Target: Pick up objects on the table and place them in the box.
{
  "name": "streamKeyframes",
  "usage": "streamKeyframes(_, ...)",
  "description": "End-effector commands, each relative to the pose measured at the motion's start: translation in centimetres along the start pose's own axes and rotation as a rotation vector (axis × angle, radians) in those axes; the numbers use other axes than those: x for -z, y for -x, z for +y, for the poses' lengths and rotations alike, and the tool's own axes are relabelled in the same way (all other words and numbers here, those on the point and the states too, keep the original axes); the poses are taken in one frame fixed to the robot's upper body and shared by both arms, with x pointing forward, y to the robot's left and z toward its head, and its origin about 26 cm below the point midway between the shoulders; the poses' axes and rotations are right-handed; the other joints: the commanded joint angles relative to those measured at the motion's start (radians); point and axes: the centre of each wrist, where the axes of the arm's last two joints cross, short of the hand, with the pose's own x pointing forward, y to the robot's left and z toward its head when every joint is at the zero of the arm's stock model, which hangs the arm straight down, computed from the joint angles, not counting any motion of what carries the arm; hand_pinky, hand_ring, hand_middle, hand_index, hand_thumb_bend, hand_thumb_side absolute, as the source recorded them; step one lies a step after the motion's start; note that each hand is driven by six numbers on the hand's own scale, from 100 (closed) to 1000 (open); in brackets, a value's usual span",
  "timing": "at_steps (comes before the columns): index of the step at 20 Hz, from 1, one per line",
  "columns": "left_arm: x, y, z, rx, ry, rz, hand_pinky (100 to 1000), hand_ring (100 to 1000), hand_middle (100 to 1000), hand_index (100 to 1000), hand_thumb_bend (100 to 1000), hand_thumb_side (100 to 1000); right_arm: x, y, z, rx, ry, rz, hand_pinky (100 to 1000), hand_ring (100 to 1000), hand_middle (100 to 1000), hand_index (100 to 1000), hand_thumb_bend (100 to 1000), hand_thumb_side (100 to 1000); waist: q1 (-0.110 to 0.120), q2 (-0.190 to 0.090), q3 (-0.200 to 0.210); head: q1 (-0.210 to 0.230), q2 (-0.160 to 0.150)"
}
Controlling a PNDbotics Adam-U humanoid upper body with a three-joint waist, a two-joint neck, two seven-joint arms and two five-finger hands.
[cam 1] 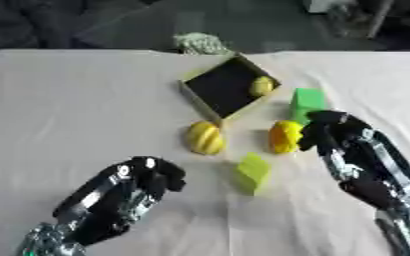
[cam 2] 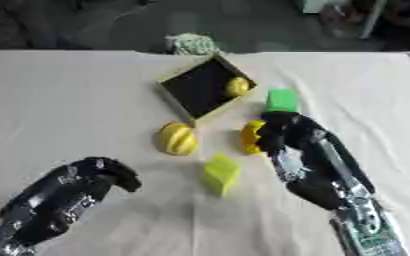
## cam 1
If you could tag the open box with black inside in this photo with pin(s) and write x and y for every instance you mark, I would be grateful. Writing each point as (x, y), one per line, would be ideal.
(229, 87)

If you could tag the orange ridged toy fruit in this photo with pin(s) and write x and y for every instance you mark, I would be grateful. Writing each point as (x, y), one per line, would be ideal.
(284, 136)

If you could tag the green rectangular block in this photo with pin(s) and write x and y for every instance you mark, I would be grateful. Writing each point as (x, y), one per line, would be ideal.
(307, 103)

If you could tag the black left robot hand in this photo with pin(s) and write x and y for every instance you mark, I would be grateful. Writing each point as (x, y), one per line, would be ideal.
(116, 196)

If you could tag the pale green knitted object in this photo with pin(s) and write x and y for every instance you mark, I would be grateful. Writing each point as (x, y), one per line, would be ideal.
(199, 43)

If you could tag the yellow ridged toy fruit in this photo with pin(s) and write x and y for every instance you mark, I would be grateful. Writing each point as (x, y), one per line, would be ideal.
(205, 138)

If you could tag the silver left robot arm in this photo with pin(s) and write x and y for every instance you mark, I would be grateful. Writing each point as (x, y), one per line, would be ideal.
(45, 241)

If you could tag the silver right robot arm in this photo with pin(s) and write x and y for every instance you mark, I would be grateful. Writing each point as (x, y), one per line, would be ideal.
(405, 230)

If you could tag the small yellow toy fruit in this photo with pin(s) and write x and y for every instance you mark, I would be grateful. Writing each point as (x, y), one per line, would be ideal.
(261, 86)

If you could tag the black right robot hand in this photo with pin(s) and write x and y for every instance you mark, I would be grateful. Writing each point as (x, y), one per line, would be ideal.
(354, 156)

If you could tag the lime green block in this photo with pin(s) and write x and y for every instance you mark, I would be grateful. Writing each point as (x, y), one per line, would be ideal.
(253, 173)

